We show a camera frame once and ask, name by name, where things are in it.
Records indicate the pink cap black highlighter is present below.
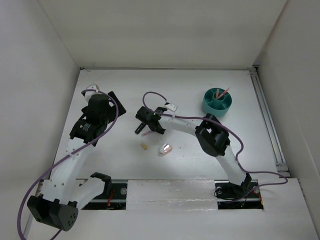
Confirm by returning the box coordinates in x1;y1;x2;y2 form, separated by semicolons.
134;122;146;135

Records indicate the purple pastel pen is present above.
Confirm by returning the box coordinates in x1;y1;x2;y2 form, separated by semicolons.
141;130;153;137

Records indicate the orange pastel pen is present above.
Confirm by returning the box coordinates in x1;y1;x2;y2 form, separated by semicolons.
215;88;220;100

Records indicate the pink red pen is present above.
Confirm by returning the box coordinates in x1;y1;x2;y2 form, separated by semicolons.
218;87;230;99

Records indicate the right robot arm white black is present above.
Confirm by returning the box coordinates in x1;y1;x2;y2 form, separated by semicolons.
135;106;252;197

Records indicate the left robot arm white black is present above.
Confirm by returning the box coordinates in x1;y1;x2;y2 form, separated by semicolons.
27;90;127;232

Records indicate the small yellow eraser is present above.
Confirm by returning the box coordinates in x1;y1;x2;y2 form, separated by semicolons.
141;143;148;151

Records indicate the teal round compartment organizer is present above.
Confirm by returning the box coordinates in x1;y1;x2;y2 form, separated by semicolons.
201;88;232;118

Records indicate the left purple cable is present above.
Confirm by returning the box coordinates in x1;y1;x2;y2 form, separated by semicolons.
17;90;120;240

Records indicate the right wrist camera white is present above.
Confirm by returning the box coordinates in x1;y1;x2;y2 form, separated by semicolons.
164;102;178;113

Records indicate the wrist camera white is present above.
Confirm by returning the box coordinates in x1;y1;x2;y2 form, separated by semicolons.
81;83;100;103
164;102;178;113

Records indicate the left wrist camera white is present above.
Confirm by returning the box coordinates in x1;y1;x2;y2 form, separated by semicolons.
81;83;100;103

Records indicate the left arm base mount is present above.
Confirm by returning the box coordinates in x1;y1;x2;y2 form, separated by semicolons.
82;180;128;211

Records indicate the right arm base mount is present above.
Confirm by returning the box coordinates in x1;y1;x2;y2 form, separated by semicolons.
213;181;264;210

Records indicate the aluminium rail right side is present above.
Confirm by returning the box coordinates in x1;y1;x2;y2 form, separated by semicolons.
248;65;291;178

